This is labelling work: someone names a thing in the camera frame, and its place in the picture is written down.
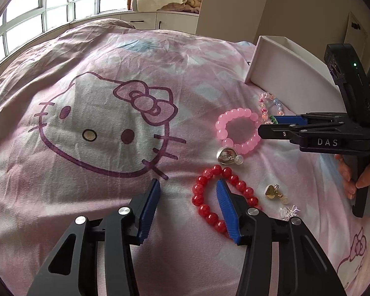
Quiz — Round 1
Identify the clear crystal charm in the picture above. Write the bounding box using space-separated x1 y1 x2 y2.
279 204 301 222

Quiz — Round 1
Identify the multicolour bead bracelet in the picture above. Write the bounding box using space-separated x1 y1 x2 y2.
259 92 285 124

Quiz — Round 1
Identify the silver heart pendant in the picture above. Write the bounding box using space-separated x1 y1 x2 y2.
216 147 245 165

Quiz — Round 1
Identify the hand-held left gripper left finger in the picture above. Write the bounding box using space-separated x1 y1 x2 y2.
26 178 161 296

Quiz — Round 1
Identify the white window seat cabinet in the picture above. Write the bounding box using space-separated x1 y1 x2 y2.
117 9 201 33

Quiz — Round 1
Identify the person's right hand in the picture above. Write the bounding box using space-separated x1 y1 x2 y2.
334 154 370 204

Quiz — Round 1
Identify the gold heart pendant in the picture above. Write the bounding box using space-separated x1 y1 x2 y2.
264 183 289 204

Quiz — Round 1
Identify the white door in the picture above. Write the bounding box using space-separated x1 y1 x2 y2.
345 11 369 62

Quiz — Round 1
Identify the pink cartoon cat bedsheet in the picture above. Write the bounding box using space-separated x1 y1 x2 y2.
0 18 370 296

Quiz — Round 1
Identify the white plastic bin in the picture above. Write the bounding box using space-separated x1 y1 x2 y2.
244 35 349 114

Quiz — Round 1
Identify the red bead bracelet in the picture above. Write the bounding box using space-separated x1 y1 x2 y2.
192 164 262 238

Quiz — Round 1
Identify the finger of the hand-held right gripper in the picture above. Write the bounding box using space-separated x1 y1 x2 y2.
274 112 347 127
258 122 347 144

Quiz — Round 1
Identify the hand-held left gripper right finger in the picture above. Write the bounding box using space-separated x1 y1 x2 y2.
216 179 347 296

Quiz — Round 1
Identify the pink bead bracelet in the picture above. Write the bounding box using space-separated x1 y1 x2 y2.
215 108 264 155

